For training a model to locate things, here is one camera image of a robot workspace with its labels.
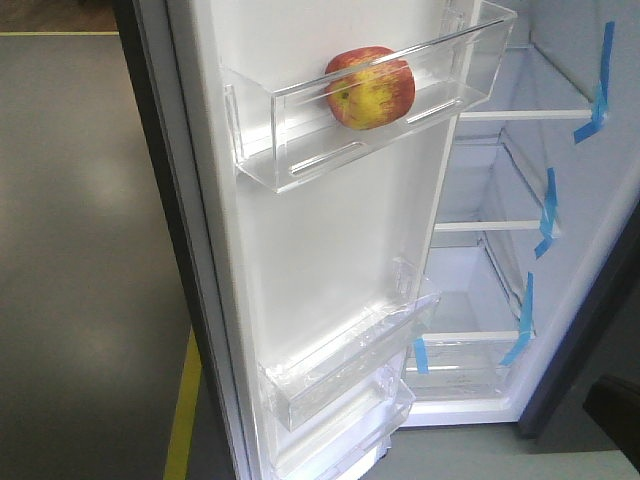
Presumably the grey fridge body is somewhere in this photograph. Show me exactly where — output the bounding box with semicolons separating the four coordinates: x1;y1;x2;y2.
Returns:
406;1;639;437

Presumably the fridge door white interior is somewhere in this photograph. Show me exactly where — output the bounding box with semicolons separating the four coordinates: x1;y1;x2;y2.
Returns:
112;0;489;480

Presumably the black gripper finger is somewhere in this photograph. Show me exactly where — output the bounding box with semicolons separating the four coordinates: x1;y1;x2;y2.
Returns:
583;375;639;458

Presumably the clear lower door bin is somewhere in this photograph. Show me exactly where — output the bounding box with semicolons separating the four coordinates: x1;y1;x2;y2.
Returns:
267;364;414;479

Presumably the clear door bin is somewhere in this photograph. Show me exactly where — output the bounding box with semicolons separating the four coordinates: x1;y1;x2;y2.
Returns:
224;1;517;193
260;257;440;431
267;364;414;479

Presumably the clear upper door bin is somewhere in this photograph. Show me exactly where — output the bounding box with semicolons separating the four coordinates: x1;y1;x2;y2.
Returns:
224;1;517;193

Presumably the clear crisper drawer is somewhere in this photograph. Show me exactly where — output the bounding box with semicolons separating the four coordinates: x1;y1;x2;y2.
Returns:
404;339;515;390

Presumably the clear middle door bin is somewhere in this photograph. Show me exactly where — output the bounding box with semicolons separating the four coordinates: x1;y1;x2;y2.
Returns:
260;257;440;431

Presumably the red yellow apple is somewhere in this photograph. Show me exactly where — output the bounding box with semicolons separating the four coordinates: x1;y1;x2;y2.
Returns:
325;59;416;130

